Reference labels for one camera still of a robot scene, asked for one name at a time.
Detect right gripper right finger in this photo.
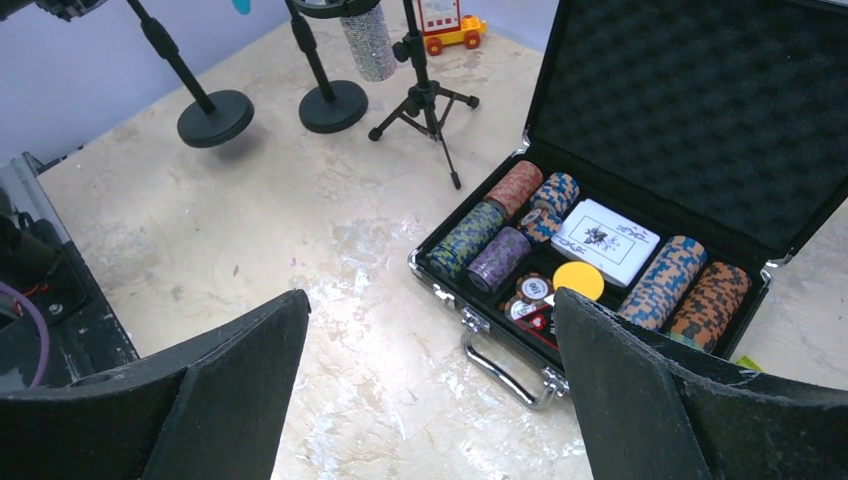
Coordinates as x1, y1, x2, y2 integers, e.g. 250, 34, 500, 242
553, 288, 847, 479

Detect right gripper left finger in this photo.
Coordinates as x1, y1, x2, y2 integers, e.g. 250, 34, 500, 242
1, 289, 311, 479

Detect clip microphone stand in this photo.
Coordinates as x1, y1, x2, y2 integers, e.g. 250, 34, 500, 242
285, 0, 368, 134
127, 0, 255, 149

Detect tripod shock mount stand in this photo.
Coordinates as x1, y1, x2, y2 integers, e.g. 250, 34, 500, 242
291, 0, 482, 191

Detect silver glitter microphone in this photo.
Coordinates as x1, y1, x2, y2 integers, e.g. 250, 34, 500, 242
340, 1, 396, 83

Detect blue toy microphone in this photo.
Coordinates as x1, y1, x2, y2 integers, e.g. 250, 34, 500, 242
231, 0, 252, 15

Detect green toy block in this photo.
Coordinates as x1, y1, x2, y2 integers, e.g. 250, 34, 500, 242
735, 355, 763, 372

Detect yellow poker chip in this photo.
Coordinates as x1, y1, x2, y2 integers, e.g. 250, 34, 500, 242
552, 261, 605, 300

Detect white card deck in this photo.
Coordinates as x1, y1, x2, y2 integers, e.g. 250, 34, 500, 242
550, 199, 660, 288

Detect black poker chip case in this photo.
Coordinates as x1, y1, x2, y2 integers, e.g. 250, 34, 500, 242
408, 1, 847, 410

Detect red yellow toy block car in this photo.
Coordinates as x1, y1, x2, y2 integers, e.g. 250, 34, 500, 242
417, 0, 488, 56

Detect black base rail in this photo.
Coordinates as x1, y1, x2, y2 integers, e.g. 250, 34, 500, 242
0, 152, 140, 392

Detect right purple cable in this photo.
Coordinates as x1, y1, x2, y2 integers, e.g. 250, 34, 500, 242
0, 281, 52, 391

